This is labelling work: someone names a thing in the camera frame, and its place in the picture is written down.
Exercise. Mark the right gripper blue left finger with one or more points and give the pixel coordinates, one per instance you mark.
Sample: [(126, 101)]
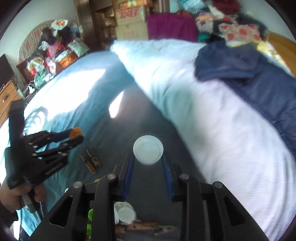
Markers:
[(128, 176)]

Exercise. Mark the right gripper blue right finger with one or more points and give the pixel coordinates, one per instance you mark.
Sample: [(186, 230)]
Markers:
[(168, 178)]

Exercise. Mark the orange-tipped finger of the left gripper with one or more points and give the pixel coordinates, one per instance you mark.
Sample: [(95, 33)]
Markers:
[(71, 133)]

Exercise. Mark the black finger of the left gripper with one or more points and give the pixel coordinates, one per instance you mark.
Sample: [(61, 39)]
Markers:
[(64, 148)]

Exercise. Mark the white plastic lid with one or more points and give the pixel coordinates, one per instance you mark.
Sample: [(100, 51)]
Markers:
[(148, 150)]

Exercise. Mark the person's left hand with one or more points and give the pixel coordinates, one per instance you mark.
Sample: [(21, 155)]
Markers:
[(11, 199)]

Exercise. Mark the dark weathered wooden clothespin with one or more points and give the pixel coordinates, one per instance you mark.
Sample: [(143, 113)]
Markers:
[(91, 160)]

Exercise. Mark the white plastic caps stack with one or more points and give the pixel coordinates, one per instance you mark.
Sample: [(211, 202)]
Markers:
[(124, 212)]

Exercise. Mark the brown wooden clothespin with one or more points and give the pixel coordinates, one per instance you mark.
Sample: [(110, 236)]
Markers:
[(141, 226)]

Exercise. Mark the green bottle cap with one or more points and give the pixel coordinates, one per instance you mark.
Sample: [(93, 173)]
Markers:
[(89, 224)]

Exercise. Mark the wooden drawer cabinet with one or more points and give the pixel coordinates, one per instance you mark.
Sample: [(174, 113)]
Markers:
[(8, 94)]

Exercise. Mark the white duvet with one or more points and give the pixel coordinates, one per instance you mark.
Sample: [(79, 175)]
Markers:
[(227, 139)]

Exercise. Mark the navy blue blanket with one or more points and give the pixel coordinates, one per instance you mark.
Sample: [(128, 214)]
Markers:
[(264, 86)]

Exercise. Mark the magenta cloth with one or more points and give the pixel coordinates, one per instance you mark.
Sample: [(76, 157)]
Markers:
[(172, 26)]

